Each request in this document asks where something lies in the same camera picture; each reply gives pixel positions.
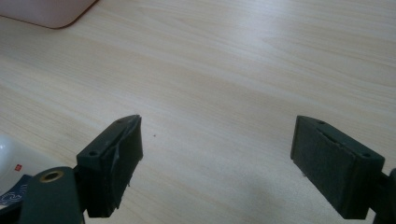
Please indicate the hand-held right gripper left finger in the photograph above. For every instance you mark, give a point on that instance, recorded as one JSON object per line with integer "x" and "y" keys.
{"x": 123, "y": 161}

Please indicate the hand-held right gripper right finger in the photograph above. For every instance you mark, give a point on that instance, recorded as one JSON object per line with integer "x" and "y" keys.
{"x": 330, "y": 168}

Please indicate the pink plastic storage box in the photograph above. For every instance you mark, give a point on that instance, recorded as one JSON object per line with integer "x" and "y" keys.
{"x": 40, "y": 11}

